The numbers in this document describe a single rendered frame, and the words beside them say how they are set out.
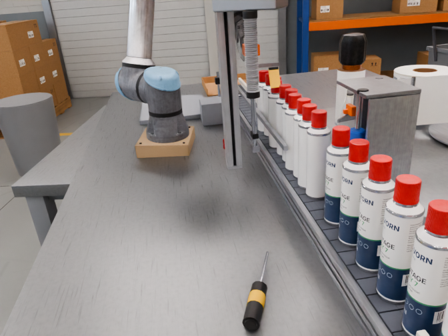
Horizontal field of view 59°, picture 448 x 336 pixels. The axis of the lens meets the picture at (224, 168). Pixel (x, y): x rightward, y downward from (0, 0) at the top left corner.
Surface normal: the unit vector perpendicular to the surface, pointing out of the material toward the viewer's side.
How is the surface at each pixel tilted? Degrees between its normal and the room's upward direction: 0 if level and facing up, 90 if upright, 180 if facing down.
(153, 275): 0
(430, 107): 90
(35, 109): 94
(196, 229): 0
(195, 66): 90
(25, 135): 94
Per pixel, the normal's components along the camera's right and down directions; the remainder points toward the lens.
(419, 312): -0.65, 0.36
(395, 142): 0.14, 0.40
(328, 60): -0.09, 0.42
